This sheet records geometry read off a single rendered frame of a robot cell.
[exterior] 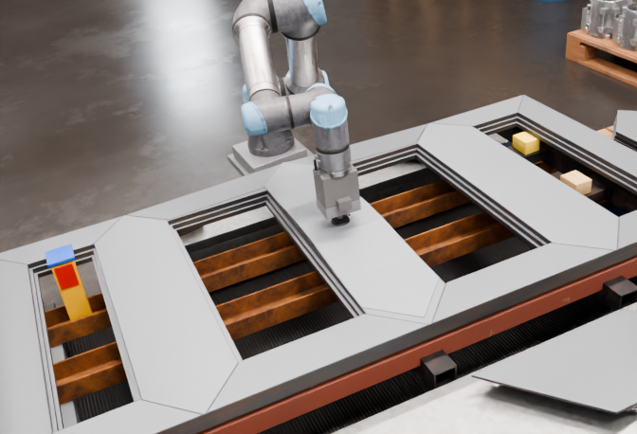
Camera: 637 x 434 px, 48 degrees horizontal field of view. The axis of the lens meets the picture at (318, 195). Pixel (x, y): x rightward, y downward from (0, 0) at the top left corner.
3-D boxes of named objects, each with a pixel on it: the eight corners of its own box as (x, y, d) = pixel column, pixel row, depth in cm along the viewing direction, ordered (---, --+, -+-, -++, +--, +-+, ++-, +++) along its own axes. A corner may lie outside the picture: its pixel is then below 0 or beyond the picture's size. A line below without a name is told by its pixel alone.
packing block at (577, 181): (591, 192, 182) (591, 179, 180) (574, 198, 181) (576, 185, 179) (574, 183, 187) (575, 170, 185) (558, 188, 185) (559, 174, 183)
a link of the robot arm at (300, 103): (285, 86, 165) (291, 105, 156) (334, 78, 166) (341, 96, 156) (291, 117, 169) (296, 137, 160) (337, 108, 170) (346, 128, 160)
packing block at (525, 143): (539, 150, 203) (540, 137, 201) (525, 155, 202) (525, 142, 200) (526, 142, 208) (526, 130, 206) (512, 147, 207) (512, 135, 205)
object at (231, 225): (530, 141, 234) (531, 134, 233) (137, 270, 196) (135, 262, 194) (494, 120, 251) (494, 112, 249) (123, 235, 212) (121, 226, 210)
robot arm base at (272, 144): (242, 144, 238) (236, 117, 233) (283, 130, 243) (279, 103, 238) (258, 162, 226) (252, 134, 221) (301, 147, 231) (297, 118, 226)
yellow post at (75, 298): (96, 326, 173) (73, 261, 163) (75, 333, 171) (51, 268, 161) (93, 314, 177) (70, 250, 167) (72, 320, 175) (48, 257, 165)
